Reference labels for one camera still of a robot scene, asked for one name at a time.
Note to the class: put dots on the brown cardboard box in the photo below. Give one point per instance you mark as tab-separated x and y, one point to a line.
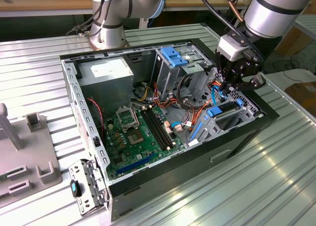
303	95

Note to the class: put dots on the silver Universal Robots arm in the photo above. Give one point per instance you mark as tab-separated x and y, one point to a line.
108	13

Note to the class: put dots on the white metal frame table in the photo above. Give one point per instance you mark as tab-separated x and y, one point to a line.
306	22

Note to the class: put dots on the grey hinged card bracket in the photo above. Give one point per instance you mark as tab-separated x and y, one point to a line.
81	169

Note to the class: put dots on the grey metal disk bay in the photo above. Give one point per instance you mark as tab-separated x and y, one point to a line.
208	133

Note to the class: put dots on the green motherboard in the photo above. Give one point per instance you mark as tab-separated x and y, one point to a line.
138	154

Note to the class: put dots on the hard disk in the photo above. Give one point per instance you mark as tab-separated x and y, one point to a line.
213	111

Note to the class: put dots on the grey power supply unit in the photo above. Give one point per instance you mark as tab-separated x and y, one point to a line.
106	87

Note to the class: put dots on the blue plastic drive latch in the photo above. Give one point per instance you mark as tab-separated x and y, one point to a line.
172	56

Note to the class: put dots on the blue expansion slot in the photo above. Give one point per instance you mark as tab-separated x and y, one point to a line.
134	164

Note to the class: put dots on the black and blue latch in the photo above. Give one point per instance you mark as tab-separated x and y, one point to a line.
75	189

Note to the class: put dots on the wooden desk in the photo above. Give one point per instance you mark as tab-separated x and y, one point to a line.
37	3

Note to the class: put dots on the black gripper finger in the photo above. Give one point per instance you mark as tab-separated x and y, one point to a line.
225	70
258	82

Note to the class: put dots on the CPU socket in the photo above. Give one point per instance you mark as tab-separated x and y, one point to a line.
135	138

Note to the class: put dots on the grey parts rack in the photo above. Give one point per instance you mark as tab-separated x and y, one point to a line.
27	151

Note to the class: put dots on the green RAM stick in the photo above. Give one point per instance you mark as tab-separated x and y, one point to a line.
3	179

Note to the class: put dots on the black open PC case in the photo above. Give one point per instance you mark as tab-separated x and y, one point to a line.
172	176

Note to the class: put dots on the grey metal drive cage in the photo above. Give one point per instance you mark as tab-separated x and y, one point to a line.
168	75

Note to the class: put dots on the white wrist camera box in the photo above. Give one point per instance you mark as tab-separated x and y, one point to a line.
230	48

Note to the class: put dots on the black RAM slot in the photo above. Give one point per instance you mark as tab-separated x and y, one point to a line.
155	130
161	127

